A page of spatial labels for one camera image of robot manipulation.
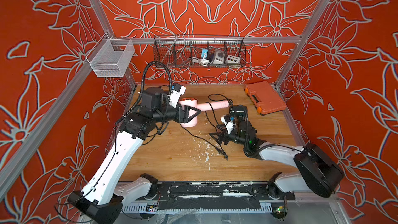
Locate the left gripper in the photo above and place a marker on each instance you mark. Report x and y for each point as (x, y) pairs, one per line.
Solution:
(185, 117)

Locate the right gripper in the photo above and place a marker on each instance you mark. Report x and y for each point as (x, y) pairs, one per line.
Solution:
(226, 136)

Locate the pink hair dryer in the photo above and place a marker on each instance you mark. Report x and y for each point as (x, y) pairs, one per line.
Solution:
(193, 102)

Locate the dark green hair dryer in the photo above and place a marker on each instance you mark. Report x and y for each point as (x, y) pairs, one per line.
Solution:
(238, 110)

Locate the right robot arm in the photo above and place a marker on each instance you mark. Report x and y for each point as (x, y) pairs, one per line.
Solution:
(317, 172)

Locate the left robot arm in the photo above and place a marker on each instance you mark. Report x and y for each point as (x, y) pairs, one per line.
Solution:
(102, 200)

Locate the orange tool case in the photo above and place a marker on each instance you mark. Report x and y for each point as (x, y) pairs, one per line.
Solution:
(265, 98)

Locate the blue small box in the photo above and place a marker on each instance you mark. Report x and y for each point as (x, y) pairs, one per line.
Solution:
(204, 54)

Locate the white power adapter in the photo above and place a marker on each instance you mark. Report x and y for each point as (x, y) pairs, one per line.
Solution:
(218, 57)

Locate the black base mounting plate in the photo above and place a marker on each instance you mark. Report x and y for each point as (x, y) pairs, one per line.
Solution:
(214, 196)

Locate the white socket cube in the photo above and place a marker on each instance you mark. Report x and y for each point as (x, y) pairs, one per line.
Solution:
(233, 61)

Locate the clear plastic bin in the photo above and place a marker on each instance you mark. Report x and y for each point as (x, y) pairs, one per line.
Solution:
(109, 62)

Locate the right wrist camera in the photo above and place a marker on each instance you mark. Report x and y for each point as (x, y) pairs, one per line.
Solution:
(228, 123)

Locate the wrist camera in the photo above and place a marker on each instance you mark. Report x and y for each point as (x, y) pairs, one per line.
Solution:
(228, 123)
(176, 91)

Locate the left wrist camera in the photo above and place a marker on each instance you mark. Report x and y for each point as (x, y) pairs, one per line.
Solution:
(176, 91)

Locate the black wire wall basket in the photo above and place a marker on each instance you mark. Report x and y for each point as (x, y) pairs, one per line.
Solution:
(184, 50)

